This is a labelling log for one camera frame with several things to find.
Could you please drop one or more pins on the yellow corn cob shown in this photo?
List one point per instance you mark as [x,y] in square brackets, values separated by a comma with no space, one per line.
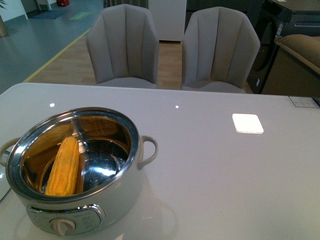
[63,176]

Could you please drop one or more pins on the glass pot lid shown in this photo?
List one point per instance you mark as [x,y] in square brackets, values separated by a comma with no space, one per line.
[5,188]

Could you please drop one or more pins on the white electric cooking pot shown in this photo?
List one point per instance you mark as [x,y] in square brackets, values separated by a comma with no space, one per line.
[109,177]

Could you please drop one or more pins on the left beige upholstered chair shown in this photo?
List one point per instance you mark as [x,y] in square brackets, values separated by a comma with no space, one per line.
[123,47]

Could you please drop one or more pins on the beige upholstered chair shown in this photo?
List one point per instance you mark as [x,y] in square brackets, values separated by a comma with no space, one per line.
[123,47]
[219,48]

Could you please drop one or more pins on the right beige upholstered chair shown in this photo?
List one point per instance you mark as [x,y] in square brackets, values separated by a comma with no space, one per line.
[219,48]

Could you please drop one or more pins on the white cabinet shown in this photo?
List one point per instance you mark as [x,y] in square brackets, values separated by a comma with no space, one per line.
[169,18]

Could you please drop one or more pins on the grey curtain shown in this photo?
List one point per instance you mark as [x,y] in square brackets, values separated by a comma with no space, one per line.
[138,3]

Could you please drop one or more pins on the label sticker on table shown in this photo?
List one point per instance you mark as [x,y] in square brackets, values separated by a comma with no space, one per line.
[305,102]

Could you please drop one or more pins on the brown sofa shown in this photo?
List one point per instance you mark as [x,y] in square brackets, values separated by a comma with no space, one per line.
[296,68]

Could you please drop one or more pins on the black washing machine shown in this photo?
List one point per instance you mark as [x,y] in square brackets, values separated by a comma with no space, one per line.
[280,18]

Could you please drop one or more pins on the potted plant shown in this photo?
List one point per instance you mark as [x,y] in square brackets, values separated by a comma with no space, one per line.
[3,29]

